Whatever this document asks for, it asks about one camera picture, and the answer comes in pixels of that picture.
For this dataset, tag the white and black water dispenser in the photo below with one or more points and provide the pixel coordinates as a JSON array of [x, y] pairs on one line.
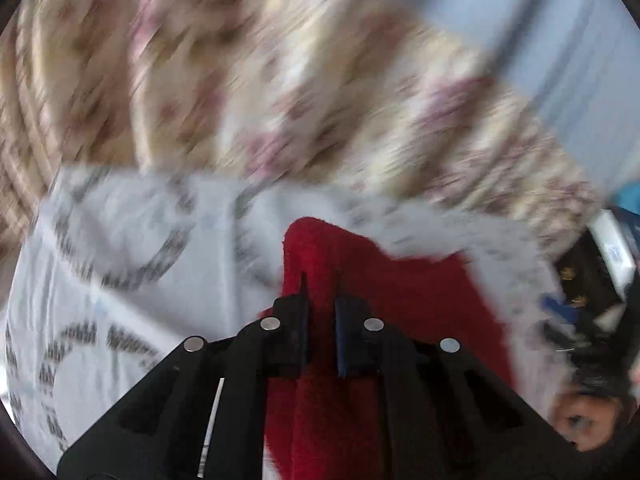
[[585, 270]]

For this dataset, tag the person's right hand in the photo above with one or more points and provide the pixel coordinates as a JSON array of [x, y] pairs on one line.
[[585, 422]]

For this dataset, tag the white patterned bed sheet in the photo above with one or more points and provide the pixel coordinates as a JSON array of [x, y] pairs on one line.
[[150, 210]]

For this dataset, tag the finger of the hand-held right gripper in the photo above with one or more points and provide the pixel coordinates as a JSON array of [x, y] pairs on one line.
[[557, 307]]

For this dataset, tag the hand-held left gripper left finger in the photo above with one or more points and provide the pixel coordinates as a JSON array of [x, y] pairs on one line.
[[300, 332]]

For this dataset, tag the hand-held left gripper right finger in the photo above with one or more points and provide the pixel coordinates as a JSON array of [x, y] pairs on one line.
[[342, 340]]

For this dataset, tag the red knitted cloth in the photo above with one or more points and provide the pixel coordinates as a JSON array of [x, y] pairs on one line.
[[400, 290]]

